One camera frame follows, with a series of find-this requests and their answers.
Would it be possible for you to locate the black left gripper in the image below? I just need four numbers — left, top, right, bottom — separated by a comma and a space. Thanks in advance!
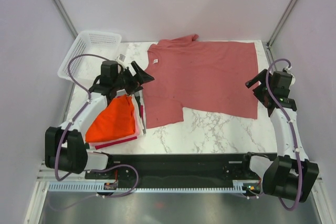
112, 61, 153, 95

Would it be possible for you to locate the dusty pink t-shirt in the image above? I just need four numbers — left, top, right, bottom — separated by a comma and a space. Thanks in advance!
143, 34, 258, 129

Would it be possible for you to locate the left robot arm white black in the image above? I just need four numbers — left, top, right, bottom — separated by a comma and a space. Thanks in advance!
45, 60, 154, 178

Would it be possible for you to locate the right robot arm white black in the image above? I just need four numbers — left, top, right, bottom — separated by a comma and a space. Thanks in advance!
240, 69, 319, 205

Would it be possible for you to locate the white folded t-shirt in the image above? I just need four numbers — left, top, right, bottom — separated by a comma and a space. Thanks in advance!
132, 95, 146, 136

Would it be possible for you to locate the orange folded t-shirt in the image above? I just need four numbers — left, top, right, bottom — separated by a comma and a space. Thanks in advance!
85, 95, 136, 143

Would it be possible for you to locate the white plastic basket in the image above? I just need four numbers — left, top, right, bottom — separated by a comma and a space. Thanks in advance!
57, 30, 122, 86

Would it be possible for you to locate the crimson folded t-shirt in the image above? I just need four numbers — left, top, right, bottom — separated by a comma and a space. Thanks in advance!
91, 104, 143, 150

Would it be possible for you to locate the light pink folded t-shirt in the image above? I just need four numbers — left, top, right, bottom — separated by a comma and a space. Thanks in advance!
89, 132, 142, 146

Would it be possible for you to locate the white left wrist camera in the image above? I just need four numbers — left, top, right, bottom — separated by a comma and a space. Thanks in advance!
115, 54, 126, 72

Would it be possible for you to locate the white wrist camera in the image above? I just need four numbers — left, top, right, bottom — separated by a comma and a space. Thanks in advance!
115, 54, 126, 72
282, 67, 296, 86

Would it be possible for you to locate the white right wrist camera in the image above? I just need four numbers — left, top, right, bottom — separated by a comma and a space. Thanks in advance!
282, 67, 296, 86

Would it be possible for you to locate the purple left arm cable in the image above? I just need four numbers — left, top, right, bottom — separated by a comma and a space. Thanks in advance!
54, 54, 140, 198

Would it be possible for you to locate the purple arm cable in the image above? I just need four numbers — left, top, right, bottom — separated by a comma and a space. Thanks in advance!
54, 54, 140, 198
241, 58, 303, 211

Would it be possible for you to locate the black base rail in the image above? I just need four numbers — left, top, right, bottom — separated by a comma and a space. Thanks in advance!
85, 154, 259, 187

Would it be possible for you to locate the left aluminium frame post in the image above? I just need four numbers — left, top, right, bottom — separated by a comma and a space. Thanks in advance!
52, 0, 78, 39

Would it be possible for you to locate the aluminium frame post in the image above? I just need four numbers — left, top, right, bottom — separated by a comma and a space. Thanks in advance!
52, 0, 78, 39
265, 0, 299, 50

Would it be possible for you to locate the right aluminium frame post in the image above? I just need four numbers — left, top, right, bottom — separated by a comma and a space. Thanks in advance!
265, 0, 299, 50

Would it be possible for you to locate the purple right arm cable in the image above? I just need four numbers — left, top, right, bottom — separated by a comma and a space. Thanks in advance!
241, 58, 303, 211

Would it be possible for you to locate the white slotted cable duct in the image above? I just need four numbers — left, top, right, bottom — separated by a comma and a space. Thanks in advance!
48, 180, 251, 194

